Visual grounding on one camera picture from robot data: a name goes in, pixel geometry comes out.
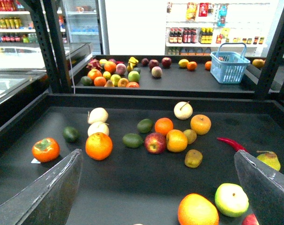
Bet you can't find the red chili pepper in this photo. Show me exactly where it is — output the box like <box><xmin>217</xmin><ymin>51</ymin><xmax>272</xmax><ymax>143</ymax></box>
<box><xmin>217</xmin><ymin>137</ymin><xmax>248</xmax><ymax>152</ymax></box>

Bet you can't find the small orange tangerine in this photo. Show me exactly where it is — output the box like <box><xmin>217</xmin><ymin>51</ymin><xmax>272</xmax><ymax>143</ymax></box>
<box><xmin>154</xmin><ymin>117</ymin><xmax>174</xmax><ymax>136</ymax></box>

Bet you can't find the green apple far shelf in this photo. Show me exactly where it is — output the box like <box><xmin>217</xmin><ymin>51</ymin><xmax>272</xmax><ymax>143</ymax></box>
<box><xmin>127</xmin><ymin>71</ymin><xmax>140</xmax><ymax>83</ymax></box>

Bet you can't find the white pear with stem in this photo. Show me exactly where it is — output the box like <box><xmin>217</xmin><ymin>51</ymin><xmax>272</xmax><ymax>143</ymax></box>
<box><xmin>173</xmin><ymin>101</ymin><xmax>193</xmax><ymax>120</ymax></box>

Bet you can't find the black shelf post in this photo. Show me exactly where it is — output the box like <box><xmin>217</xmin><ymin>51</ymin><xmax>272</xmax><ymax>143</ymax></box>
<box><xmin>254</xmin><ymin>8</ymin><xmax>284</xmax><ymax>100</ymax></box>
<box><xmin>20</xmin><ymin>0</ymin><xmax>71</xmax><ymax>93</ymax></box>

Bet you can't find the green avocado lower middle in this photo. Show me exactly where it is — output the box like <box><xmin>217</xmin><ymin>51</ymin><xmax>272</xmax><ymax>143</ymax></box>
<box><xmin>122</xmin><ymin>133</ymin><xmax>144</xmax><ymax>149</ymax></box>

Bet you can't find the large orange fruit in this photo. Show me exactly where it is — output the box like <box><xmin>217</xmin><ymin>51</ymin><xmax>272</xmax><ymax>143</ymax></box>
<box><xmin>85</xmin><ymin>132</ymin><xmax>113</xmax><ymax>161</ymax></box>

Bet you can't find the orange persimmon green top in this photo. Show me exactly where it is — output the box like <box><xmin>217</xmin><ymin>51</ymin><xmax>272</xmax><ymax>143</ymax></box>
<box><xmin>32</xmin><ymin>137</ymin><xmax>60</xmax><ymax>163</ymax></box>

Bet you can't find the yellow green pear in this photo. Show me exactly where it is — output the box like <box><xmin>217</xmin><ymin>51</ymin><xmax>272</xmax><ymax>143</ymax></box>
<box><xmin>256</xmin><ymin>151</ymin><xmax>281</xmax><ymax>171</ymax></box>

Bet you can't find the dark red apple far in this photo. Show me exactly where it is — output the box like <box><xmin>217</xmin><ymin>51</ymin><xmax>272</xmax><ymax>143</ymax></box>
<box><xmin>161</xmin><ymin>57</ymin><xmax>172</xmax><ymax>68</ymax></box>

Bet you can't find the yellow orange apple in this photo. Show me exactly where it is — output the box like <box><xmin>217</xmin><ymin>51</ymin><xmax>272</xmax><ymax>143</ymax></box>
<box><xmin>166</xmin><ymin>129</ymin><xmax>188</xmax><ymax>153</ymax></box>

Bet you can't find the brown kiwi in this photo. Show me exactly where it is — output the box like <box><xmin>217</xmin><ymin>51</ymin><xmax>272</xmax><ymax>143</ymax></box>
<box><xmin>184</xmin><ymin>150</ymin><xmax>203</xmax><ymax>168</ymax></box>

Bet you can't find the red apple bottom right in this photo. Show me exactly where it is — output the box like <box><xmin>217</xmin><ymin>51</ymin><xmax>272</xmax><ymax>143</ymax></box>
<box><xmin>242</xmin><ymin>214</ymin><xmax>259</xmax><ymax>225</ymax></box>

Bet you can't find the green apple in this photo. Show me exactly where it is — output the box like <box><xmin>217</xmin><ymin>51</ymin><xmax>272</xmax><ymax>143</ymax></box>
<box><xmin>215</xmin><ymin>183</ymin><xmax>249</xmax><ymax>218</ymax></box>

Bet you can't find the golden round pear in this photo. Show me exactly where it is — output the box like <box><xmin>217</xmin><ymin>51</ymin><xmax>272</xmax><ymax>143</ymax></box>
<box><xmin>190</xmin><ymin>114</ymin><xmax>211</xmax><ymax>135</ymax></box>

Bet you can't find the pink dragon fruit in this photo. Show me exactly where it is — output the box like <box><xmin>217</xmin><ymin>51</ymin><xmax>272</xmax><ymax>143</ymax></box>
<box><xmin>86</xmin><ymin>59</ymin><xmax>103</xmax><ymax>71</ymax></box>

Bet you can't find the black shelf post left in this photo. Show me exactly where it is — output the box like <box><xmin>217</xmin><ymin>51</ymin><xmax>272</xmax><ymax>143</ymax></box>
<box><xmin>20</xmin><ymin>0</ymin><xmax>71</xmax><ymax>93</ymax></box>

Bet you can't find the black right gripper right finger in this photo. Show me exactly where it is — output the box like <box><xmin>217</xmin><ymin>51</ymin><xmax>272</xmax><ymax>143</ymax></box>
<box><xmin>234</xmin><ymin>150</ymin><xmax>284</xmax><ymax>225</ymax></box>

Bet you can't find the white onion upper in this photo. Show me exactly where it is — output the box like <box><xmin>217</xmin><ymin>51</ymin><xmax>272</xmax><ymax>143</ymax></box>
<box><xmin>87</xmin><ymin>107</ymin><xmax>109</xmax><ymax>124</ymax></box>

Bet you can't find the green avocado upper middle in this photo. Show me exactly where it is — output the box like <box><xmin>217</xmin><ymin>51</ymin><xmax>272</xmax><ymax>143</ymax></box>
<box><xmin>137</xmin><ymin>119</ymin><xmax>154</xmax><ymax>134</ymax></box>

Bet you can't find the white onion lower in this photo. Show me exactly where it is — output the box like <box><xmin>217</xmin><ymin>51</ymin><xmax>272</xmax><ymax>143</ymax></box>
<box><xmin>88</xmin><ymin>121</ymin><xmax>110</xmax><ymax>136</ymax></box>

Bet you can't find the blue basket on far shelf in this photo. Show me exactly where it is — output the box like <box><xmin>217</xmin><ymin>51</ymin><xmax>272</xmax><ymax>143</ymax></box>
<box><xmin>210</xmin><ymin>43</ymin><xmax>250</xmax><ymax>84</ymax></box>

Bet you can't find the small green yellow fruit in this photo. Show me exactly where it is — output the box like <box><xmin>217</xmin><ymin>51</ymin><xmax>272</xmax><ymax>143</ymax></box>
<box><xmin>183</xmin><ymin>129</ymin><xmax>197</xmax><ymax>144</ymax></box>

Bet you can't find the large orange yellow mango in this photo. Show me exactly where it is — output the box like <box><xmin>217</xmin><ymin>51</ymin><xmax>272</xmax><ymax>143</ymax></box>
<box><xmin>178</xmin><ymin>193</ymin><xmax>219</xmax><ymax>225</ymax></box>

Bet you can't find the black shelf post right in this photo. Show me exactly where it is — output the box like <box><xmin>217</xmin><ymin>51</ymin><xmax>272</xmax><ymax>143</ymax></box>
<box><xmin>254</xmin><ymin>8</ymin><xmax>284</xmax><ymax>100</ymax></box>

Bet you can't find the dark green avocado left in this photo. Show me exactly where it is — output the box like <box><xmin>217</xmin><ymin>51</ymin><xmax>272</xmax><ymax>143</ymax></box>
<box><xmin>63</xmin><ymin>127</ymin><xmax>80</xmax><ymax>143</ymax></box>

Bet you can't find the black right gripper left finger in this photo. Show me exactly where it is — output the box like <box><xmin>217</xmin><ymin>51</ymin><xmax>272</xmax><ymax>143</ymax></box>
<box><xmin>0</xmin><ymin>149</ymin><xmax>83</xmax><ymax>225</ymax></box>

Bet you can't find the yellow lemon far shelf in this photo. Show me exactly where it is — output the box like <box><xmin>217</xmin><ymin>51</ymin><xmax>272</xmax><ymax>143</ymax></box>
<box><xmin>178</xmin><ymin>59</ymin><xmax>189</xmax><ymax>68</ymax></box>

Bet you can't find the peach far shelf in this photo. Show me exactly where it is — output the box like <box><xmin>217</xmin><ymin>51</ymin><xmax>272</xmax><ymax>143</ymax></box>
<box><xmin>151</xmin><ymin>66</ymin><xmax>163</xmax><ymax>78</ymax></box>

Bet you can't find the white onion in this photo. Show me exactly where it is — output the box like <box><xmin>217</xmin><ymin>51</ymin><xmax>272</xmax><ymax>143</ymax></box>
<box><xmin>87</xmin><ymin>107</ymin><xmax>109</xmax><ymax>124</ymax></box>
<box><xmin>88</xmin><ymin>121</ymin><xmax>110</xmax><ymax>136</ymax></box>

